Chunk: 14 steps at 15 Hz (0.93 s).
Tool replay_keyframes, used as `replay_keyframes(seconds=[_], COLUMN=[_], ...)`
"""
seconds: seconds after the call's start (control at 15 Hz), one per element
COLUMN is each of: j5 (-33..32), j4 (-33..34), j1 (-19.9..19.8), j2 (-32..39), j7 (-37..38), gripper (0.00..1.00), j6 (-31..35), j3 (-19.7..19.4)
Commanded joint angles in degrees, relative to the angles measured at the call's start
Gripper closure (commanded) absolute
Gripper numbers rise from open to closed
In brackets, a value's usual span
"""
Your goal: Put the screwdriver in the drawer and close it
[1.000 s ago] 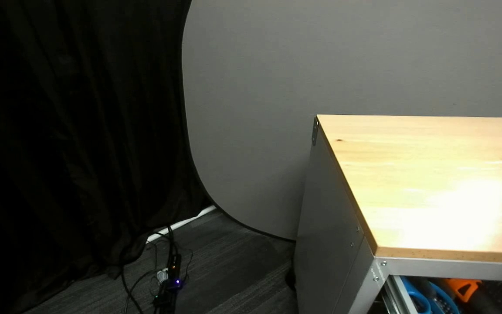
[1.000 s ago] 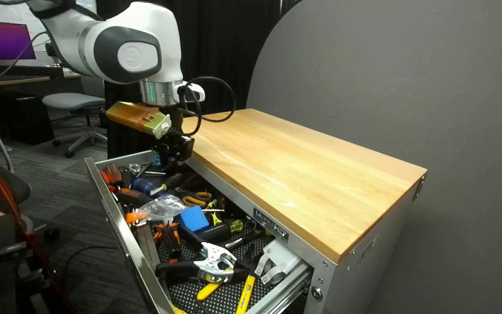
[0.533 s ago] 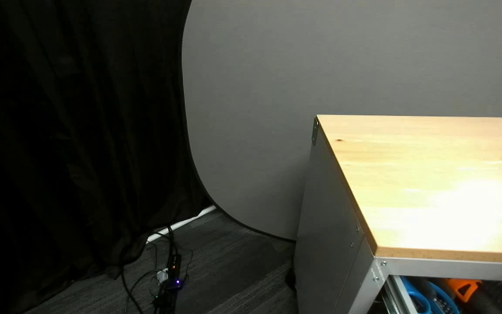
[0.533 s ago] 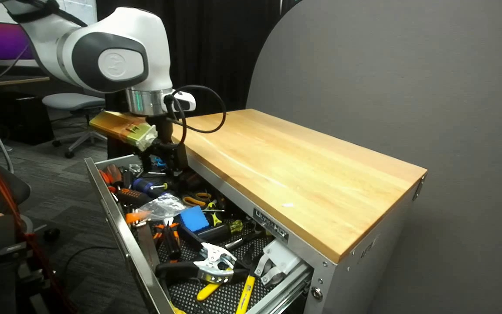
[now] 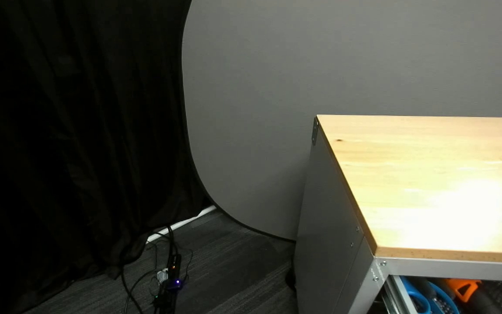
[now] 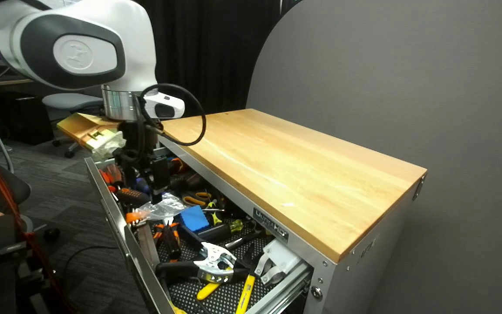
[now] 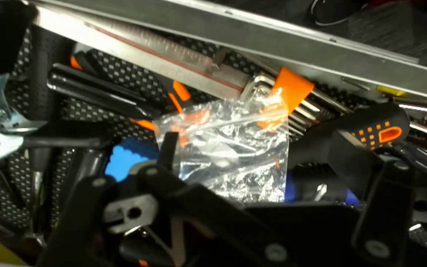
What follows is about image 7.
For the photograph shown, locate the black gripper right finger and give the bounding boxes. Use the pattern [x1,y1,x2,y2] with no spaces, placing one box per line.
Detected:
[292,131,427,267]

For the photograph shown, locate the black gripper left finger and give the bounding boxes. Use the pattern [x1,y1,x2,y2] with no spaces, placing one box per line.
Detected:
[37,165,287,267]

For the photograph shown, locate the black orange handled tool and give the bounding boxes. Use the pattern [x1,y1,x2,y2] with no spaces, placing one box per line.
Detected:
[286,102,412,168]

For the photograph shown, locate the grey metal drawer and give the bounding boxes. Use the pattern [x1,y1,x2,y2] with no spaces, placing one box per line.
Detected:
[35,0,427,96]

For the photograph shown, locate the blue rubber block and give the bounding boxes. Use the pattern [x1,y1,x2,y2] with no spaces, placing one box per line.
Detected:
[103,142,158,183]

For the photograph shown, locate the clear plastic bag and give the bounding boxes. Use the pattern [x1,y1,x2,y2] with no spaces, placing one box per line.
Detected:
[154,95,289,203]

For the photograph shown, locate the orange hex key set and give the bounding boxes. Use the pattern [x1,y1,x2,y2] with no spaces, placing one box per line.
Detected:
[241,67,333,138]

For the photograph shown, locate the black orange pliers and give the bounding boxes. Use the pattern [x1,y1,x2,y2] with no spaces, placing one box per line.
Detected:
[47,52,191,131]

